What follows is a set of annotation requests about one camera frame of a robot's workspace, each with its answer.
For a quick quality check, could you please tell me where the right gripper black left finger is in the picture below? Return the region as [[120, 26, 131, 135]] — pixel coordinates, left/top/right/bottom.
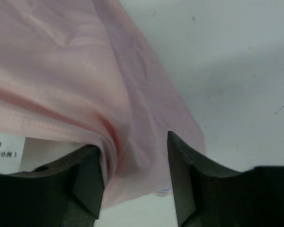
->
[[0, 145, 104, 227]]

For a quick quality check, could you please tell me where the blue and pink printed pillowcase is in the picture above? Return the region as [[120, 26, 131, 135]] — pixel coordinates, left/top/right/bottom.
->
[[0, 0, 205, 208]]

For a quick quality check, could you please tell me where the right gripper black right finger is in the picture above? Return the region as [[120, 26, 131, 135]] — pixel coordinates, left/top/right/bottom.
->
[[167, 131, 284, 227]]

